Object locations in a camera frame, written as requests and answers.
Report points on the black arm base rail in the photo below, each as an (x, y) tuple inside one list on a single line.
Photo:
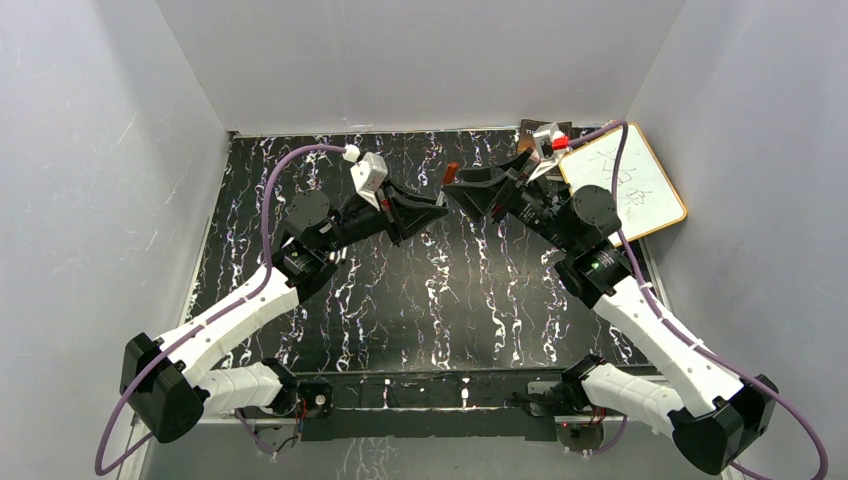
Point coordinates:
[(477, 403)]

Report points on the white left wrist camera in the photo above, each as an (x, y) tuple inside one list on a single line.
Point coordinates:
[(368, 172)]

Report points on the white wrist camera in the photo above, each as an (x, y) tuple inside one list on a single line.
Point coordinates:
[(550, 145), (368, 172)]

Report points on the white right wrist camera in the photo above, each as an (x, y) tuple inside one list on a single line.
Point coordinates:
[(550, 145)]

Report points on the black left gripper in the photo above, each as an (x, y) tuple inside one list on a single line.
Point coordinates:
[(407, 212)]

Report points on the yellow framed whiteboard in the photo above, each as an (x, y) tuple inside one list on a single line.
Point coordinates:
[(646, 199)]

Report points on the dark paperback book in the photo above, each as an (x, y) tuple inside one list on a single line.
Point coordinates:
[(528, 127)]

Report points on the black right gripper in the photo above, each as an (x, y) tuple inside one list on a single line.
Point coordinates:
[(506, 191)]

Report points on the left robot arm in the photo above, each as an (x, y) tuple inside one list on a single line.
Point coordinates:
[(173, 381)]

